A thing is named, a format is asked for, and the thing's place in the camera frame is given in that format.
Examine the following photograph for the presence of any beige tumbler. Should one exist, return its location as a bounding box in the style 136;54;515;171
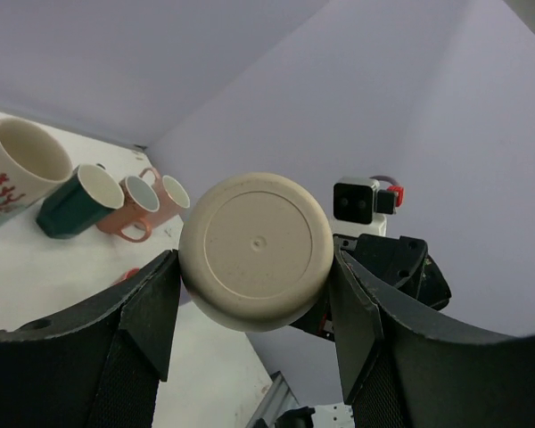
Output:
178;172;333;332

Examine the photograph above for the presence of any aluminium rail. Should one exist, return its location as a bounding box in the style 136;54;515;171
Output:
244;372;353;428

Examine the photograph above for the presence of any dark green mug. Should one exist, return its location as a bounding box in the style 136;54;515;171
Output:
36;164;125;239

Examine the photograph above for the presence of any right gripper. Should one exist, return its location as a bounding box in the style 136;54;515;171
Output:
290;234;451;343

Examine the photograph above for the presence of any floral beige mug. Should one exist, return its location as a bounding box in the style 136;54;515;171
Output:
0;118;73;226

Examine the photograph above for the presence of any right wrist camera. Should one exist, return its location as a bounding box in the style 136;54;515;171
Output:
329;176;405;237

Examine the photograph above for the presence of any light pink mug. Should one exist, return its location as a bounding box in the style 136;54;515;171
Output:
139;167;191;228

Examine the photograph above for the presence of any pink tumbler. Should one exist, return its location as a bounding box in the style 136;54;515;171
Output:
112;267;140;285

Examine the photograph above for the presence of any salmon textured mug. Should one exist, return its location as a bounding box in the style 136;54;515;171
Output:
96;176;161;243

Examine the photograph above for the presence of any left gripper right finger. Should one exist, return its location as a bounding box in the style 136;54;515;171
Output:
329;250;535;427

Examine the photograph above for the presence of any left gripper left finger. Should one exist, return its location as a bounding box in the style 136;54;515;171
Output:
0;250;179;427

